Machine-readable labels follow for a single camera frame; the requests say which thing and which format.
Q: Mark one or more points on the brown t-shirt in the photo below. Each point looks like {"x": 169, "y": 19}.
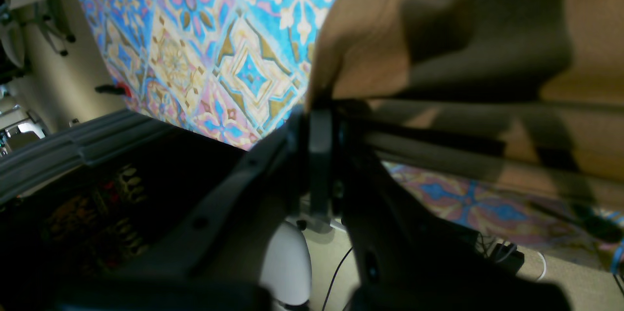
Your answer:
{"x": 523, "y": 95}

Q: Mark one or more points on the patterned tablecloth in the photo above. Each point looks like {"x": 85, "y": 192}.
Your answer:
{"x": 233, "y": 70}

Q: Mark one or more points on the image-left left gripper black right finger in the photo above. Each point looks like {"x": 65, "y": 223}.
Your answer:
{"x": 407, "y": 258}

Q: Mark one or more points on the black orange clamp bottom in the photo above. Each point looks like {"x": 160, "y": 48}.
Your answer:
{"x": 117, "y": 89}

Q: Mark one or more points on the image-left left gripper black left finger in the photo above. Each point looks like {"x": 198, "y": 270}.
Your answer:
{"x": 240, "y": 248}

